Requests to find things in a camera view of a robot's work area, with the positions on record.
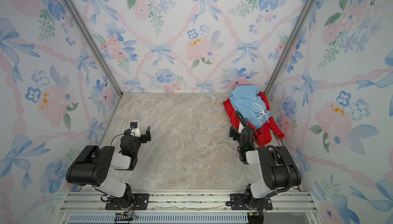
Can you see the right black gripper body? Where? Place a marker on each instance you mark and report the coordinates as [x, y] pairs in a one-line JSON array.
[[241, 146]]

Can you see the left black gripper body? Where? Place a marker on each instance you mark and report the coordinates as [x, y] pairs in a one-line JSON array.
[[143, 139]]

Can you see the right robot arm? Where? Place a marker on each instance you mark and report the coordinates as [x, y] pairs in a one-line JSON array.
[[279, 172]]

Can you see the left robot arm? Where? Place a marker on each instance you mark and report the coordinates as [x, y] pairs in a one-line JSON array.
[[92, 167]]

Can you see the red cloth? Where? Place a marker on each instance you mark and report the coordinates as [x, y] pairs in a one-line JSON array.
[[261, 120]]

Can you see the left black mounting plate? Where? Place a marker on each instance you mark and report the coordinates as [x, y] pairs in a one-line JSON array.
[[139, 201]]

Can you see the black mounting plate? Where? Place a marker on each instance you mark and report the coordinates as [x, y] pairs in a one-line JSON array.
[[238, 201], [139, 201]]

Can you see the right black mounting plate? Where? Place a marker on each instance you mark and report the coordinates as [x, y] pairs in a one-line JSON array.
[[238, 201]]

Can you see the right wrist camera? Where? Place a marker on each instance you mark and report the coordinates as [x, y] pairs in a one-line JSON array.
[[241, 127]]

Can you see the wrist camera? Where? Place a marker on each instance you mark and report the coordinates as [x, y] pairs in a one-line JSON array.
[[135, 130], [241, 127]]

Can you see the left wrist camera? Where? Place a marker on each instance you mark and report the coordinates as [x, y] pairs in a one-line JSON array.
[[135, 130]]

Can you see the light blue drawstring shorts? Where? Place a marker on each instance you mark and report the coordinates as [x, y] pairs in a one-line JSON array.
[[242, 96]]

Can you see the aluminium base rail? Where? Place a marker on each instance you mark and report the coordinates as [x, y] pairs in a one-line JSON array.
[[188, 207]]

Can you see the left aluminium corner post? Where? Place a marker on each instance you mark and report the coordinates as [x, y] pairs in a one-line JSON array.
[[87, 36]]

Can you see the aluminium corner post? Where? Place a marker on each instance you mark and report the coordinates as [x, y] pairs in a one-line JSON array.
[[298, 27], [87, 36]]

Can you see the right aluminium corner post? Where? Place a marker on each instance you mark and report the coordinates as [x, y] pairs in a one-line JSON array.
[[298, 27]]

